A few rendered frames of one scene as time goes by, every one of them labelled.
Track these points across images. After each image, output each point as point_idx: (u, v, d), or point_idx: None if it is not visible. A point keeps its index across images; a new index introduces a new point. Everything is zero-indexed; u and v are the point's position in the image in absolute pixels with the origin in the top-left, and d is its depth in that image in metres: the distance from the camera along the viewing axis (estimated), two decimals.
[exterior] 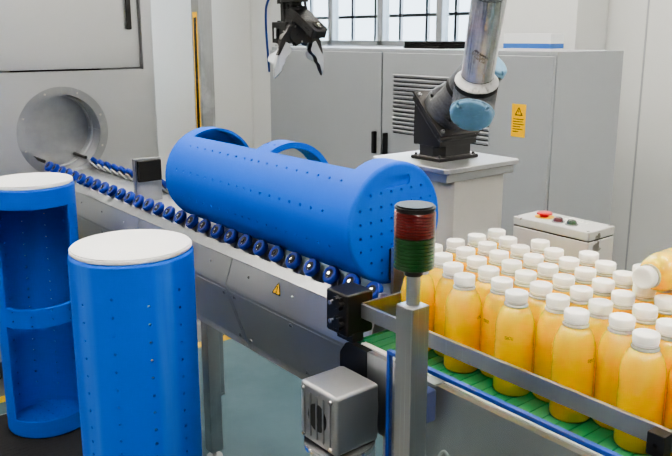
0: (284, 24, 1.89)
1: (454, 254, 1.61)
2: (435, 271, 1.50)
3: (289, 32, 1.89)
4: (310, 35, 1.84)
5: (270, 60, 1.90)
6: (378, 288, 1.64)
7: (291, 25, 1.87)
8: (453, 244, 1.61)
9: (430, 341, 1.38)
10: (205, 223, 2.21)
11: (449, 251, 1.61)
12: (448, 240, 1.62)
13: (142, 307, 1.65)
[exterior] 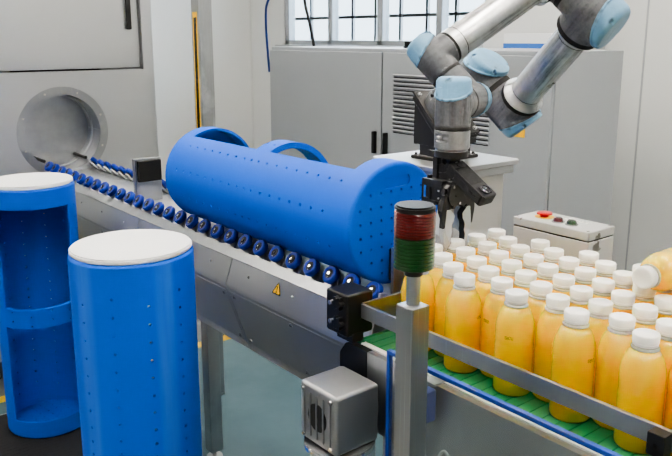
0: (440, 184, 1.59)
1: (454, 254, 1.61)
2: (435, 271, 1.50)
3: (446, 193, 1.58)
4: (476, 202, 1.54)
5: None
6: (378, 288, 1.64)
7: (450, 186, 1.57)
8: (453, 244, 1.61)
9: (430, 341, 1.38)
10: (205, 223, 2.21)
11: (449, 251, 1.61)
12: None
13: (142, 307, 1.65)
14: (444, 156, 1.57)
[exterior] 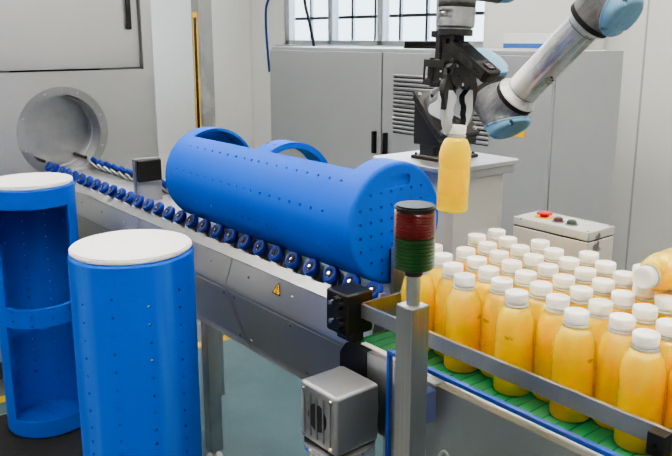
0: (443, 62, 1.53)
1: (455, 138, 1.55)
2: (435, 271, 1.50)
3: (449, 72, 1.52)
4: (480, 78, 1.47)
5: (433, 114, 1.56)
6: (378, 288, 1.64)
7: (453, 64, 1.51)
8: (454, 128, 1.54)
9: (430, 341, 1.38)
10: (205, 223, 2.21)
11: (450, 135, 1.55)
12: None
13: (142, 307, 1.65)
14: (448, 32, 1.51)
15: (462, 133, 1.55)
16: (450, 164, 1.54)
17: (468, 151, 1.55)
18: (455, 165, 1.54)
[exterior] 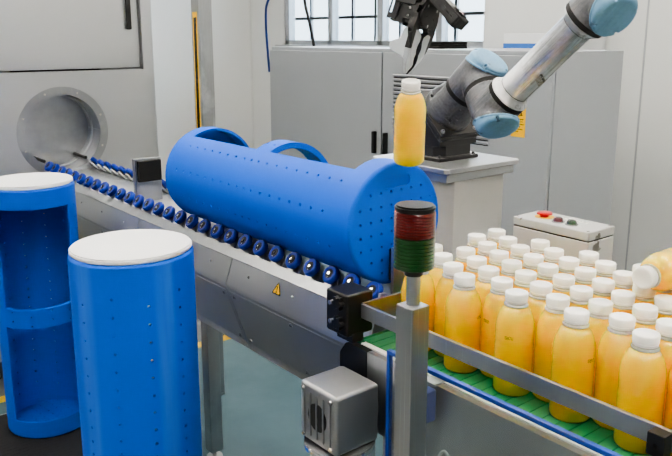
0: None
1: (410, 96, 1.54)
2: (435, 271, 1.50)
3: (418, 10, 1.52)
4: (451, 21, 1.49)
5: (395, 50, 1.56)
6: (378, 288, 1.64)
7: (425, 3, 1.52)
8: (409, 86, 1.53)
9: (430, 341, 1.38)
10: (205, 223, 2.21)
11: (405, 93, 1.54)
12: (404, 82, 1.54)
13: (142, 307, 1.65)
14: None
15: (417, 90, 1.54)
16: (407, 122, 1.55)
17: (424, 107, 1.55)
18: (412, 123, 1.55)
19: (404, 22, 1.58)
